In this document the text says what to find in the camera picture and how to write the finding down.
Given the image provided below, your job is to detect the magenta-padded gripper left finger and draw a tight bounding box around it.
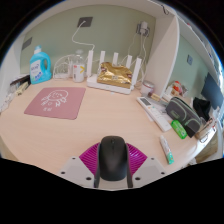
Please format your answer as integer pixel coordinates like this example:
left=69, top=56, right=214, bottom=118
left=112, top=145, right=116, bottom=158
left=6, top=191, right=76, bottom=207
left=58, top=142, right=102, bottom=189

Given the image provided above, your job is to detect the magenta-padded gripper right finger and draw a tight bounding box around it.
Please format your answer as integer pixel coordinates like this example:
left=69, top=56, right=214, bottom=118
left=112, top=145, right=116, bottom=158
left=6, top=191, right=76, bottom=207
left=125, top=142, right=168, bottom=189

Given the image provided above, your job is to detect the black computer mouse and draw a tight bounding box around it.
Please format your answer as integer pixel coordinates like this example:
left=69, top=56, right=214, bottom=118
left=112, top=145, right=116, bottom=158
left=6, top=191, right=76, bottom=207
left=98, top=135, right=130, bottom=183

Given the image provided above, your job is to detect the pink printed mouse pad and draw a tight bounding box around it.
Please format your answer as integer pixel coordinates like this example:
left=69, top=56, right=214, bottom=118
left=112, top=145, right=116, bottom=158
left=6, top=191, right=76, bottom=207
left=23, top=86, right=87, bottom=121

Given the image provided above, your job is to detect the white and green tube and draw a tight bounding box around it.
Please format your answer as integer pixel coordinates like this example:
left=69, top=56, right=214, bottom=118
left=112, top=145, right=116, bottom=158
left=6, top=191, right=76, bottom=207
left=159, top=134, right=175, bottom=166

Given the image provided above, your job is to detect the small green pack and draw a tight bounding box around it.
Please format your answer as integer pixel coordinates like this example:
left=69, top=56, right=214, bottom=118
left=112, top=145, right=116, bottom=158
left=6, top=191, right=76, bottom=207
left=170, top=119, right=188, bottom=140

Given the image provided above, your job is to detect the grey green-trimmed pencil case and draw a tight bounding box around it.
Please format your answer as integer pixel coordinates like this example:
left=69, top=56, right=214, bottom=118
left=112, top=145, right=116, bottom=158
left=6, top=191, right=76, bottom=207
left=165, top=96, right=203, bottom=139

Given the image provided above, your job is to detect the small clear jar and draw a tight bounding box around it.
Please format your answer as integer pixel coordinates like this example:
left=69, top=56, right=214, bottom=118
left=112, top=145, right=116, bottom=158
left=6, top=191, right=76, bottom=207
left=139, top=80, right=156, bottom=98

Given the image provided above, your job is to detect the white router with antennas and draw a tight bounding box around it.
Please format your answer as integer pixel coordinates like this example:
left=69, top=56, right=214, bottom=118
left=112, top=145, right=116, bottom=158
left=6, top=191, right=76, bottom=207
left=86, top=49, right=143, bottom=96

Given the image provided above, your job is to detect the black cloth bag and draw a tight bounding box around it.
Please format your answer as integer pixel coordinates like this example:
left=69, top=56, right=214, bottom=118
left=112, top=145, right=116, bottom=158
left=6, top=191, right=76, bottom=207
left=192, top=96, right=212, bottom=122

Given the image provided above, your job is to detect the gold foil bag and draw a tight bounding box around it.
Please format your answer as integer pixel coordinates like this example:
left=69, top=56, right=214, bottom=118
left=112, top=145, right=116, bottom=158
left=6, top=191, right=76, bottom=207
left=96, top=61, right=134, bottom=90

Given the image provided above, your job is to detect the clear plastic bottle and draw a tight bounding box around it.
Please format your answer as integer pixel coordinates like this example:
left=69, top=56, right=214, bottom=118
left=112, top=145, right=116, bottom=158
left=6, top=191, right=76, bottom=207
left=72, top=49, right=86, bottom=84

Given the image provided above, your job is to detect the pale yellow small box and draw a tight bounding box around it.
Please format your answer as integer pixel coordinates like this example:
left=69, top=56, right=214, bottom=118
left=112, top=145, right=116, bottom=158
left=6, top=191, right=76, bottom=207
left=14, top=81, right=30, bottom=97

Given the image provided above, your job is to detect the black monitor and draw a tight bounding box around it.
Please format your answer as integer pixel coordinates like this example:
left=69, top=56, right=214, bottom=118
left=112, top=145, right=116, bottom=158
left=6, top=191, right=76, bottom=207
left=200, top=72, right=224, bottom=110

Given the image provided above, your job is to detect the blue detergent bottle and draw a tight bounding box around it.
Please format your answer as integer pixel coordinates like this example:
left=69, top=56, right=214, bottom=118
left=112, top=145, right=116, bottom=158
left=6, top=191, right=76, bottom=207
left=29, top=45, right=53, bottom=85

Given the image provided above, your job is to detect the stack of booklets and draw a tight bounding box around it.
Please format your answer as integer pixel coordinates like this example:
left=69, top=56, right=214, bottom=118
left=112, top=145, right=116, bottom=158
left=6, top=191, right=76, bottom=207
left=9, top=74, right=32, bottom=87

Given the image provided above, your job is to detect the white shelf unit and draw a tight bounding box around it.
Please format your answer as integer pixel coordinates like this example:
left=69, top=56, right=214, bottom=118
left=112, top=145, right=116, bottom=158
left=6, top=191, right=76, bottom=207
left=9, top=0, right=223, bottom=98

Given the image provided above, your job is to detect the coiled white power strip cable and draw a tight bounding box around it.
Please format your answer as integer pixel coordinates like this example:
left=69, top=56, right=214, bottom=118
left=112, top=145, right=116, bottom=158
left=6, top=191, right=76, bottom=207
left=52, top=53, right=75, bottom=80

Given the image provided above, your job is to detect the white wall cable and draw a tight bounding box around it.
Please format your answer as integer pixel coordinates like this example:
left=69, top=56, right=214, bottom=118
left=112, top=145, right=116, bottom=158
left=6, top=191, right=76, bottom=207
left=71, top=21, right=96, bottom=53

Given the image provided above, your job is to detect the grey blank wall plate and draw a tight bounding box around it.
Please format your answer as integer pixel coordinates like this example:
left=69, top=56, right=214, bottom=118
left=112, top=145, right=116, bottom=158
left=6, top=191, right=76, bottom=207
left=21, top=36, right=34, bottom=52

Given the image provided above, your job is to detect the white wall charger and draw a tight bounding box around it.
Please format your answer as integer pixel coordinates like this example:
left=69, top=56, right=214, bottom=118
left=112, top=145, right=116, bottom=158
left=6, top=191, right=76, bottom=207
left=135, top=21, right=150, bottom=37

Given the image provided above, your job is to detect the grey wall socket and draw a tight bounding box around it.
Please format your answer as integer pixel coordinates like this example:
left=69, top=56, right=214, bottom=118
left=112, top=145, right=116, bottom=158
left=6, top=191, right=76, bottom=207
left=77, top=16, right=94, bottom=29

